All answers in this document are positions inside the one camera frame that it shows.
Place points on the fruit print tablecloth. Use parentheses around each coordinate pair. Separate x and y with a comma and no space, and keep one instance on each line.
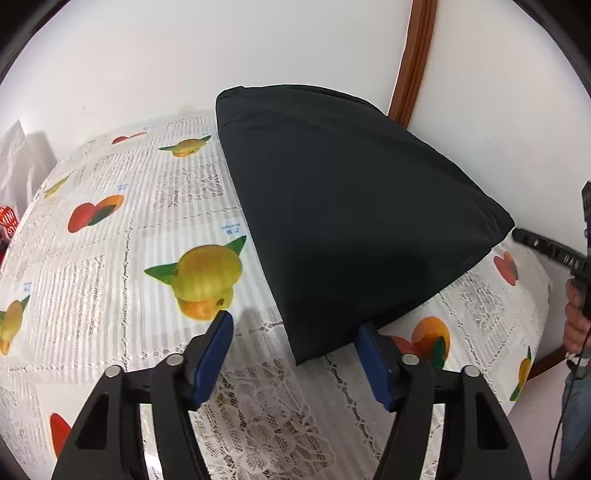
(138,194)

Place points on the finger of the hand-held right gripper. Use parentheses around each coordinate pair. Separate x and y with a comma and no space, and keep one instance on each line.
(549,247)

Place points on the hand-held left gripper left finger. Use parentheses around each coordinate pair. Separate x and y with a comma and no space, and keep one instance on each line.
(213,355)

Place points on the white plastic bag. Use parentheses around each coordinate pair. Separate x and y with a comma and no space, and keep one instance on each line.
(23,161)

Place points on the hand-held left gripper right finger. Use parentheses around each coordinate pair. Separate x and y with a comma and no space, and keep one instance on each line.
(375,364)

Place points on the red box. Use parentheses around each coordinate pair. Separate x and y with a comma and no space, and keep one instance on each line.
(7,226)

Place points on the person's leg in jeans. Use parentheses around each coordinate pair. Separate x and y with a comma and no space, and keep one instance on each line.
(577,415)

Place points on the brown wooden door trim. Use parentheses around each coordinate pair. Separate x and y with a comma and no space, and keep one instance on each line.
(411,60)

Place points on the person's right hand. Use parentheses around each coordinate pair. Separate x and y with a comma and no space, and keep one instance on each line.
(576,327)

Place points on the black blue white jacket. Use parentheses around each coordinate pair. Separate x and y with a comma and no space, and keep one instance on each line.
(346,207)

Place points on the brown wooden baseboard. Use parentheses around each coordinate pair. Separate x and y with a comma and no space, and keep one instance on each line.
(547,364)

